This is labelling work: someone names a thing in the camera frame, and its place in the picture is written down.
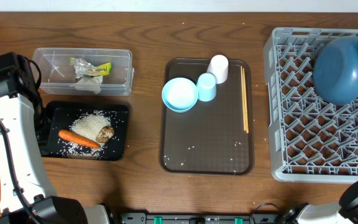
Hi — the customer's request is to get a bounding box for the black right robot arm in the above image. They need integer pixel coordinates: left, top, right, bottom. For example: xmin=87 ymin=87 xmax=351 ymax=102
xmin=282 ymin=39 xmax=358 ymax=223

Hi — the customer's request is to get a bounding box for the white rice pile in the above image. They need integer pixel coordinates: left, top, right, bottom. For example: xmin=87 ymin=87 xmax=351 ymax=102
xmin=51 ymin=110 xmax=126 ymax=161

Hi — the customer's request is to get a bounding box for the yellow green snack wrapper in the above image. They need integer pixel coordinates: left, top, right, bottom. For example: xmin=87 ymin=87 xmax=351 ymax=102
xmin=70 ymin=57 xmax=112 ymax=78

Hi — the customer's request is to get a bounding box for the dark blue plate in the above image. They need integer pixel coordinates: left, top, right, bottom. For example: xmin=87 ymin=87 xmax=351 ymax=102
xmin=312 ymin=36 xmax=358 ymax=105

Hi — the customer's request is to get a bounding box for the brown food scrap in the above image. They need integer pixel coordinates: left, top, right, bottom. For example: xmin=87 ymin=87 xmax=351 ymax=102
xmin=95 ymin=126 xmax=115 ymax=143

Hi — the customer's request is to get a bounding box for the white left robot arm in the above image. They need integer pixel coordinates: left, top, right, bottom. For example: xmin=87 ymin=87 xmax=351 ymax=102
xmin=0 ymin=81 xmax=113 ymax=223

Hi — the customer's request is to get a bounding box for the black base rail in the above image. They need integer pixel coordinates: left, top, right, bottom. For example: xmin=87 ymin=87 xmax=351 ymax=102
xmin=118 ymin=213 xmax=278 ymax=224

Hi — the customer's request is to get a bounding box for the dark brown serving tray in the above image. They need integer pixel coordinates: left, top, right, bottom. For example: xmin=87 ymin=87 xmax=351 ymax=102
xmin=159 ymin=60 xmax=254 ymax=175

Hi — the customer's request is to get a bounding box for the grey dishwasher rack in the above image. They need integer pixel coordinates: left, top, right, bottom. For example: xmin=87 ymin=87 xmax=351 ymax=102
xmin=264 ymin=27 xmax=358 ymax=184

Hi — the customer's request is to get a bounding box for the wooden chopstick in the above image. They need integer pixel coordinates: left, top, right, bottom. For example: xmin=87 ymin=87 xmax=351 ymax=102
xmin=241 ymin=66 xmax=249 ymax=133
xmin=242 ymin=67 xmax=249 ymax=134

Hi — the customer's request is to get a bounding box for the white napkin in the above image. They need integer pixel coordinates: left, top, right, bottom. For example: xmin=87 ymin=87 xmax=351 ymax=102
xmin=74 ymin=76 xmax=103 ymax=94

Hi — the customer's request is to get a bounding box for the pink plastic cup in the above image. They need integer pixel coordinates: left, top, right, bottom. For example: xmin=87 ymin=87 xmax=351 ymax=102
xmin=207 ymin=55 xmax=229 ymax=84

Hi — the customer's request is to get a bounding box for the light blue plastic bowl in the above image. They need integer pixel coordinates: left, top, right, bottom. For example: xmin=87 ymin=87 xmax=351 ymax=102
xmin=162 ymin=77 xmax=199 ymax=113

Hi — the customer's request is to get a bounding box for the clear plastic bin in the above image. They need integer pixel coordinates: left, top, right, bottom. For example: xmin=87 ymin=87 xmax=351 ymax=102
xmin=31 ymin=48 xmax=134 ymax=96

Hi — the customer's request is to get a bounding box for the black food waste tray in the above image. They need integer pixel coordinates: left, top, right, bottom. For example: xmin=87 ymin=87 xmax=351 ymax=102
xmin=40 ymin=101 xmax=129 ymax=161

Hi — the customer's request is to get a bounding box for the light blue plastic cup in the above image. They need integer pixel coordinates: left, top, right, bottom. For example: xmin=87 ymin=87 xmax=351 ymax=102
xmin=196 ymin=73 xmax=216 ymax=102

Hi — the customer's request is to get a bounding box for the orange carrot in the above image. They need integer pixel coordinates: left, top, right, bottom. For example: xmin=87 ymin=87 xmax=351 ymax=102
xmin=58 ymin=129 xmax=100 ymax=149

